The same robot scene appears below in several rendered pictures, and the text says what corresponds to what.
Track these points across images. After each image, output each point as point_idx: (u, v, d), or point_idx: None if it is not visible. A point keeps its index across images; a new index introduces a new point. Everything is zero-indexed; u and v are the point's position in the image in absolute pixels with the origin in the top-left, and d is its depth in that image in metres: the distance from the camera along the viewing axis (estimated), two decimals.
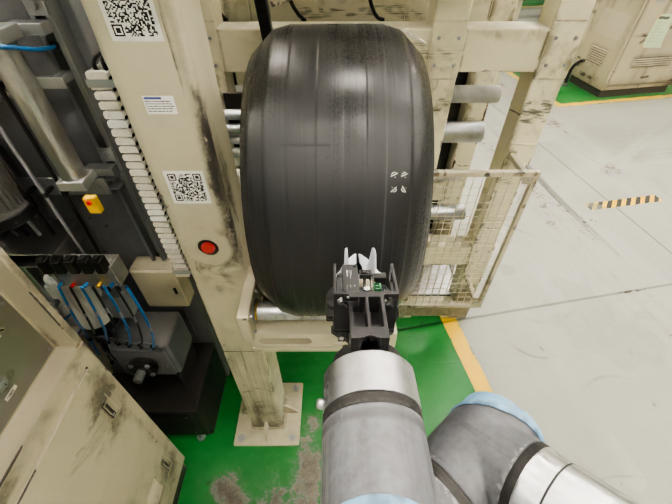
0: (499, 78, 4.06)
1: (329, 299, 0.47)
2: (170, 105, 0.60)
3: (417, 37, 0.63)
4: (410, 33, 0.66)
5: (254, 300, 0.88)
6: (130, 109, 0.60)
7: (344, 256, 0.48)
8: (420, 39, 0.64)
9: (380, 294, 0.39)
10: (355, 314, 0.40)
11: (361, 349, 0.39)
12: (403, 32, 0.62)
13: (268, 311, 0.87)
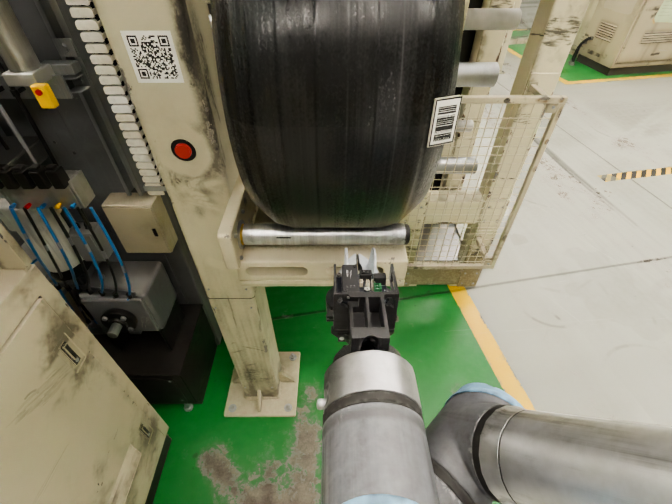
0: (505, 55, 3.92)
1: (329, 299, 0.47)
2: None
3: (448, 127, 0.46)
4: (448, 101, 0.44)
5: (240, 220, 0.74)
6: None
7: (344, 256, 0.48)
8: (456, 116, 0.45)
9: (380, 294, 0.39)
10: (355, 314, 0.40)
11: (361, 349, 0.39)
12: (428, 134, 0.46)
13: None
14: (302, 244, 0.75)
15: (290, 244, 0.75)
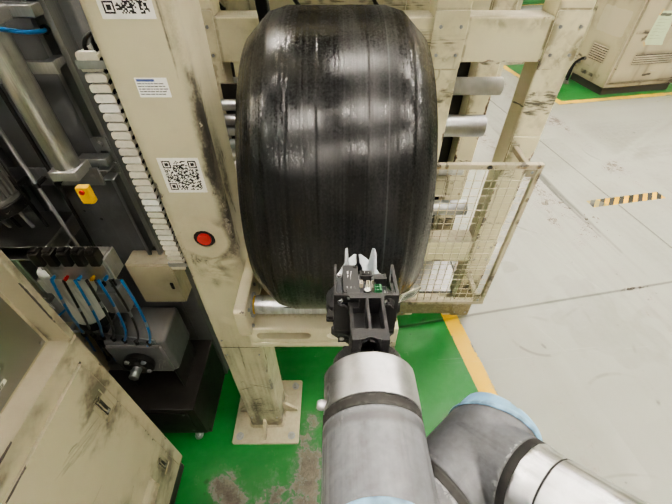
0: (500, 75, 4.04)
1: (329, 299, 0.47)
2: (163, 88, 0.57)
3: (411, 295, 0.68)
4: (411, 292, 0.65)
5: (252, 293, 0.86)
6: (122, 92, 0.58)
7: (344, 256, 0.48)
8: (416, 291, 0.67)
9: (380, 295, 0.39)
10: (355, 315, 0.40)
11: (361, 350, 0.39)
12: None
13: None
14: (306, 313, 0.86)
15: (295, 313, 0.86)
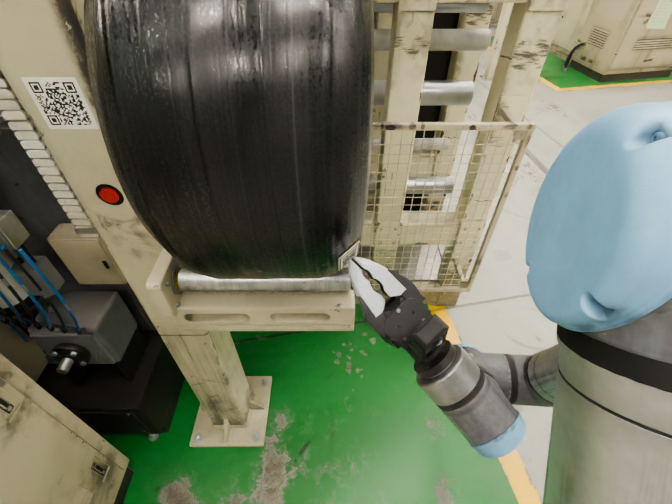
0: (496, 62, 3.88)
1: (410, 288, 0.56)
2: None
3: (352, 255, 0.54)
4: (349, 251, 0.51)
5: (175, 265, 0.70)
6: None
7: None
8: (357, 249, 0.53)
9: None
10: None
11: None
12: (338, 267, 0.54)
13: None
14: (240, 284, 0.70)
15: (227, 284, 0.69)
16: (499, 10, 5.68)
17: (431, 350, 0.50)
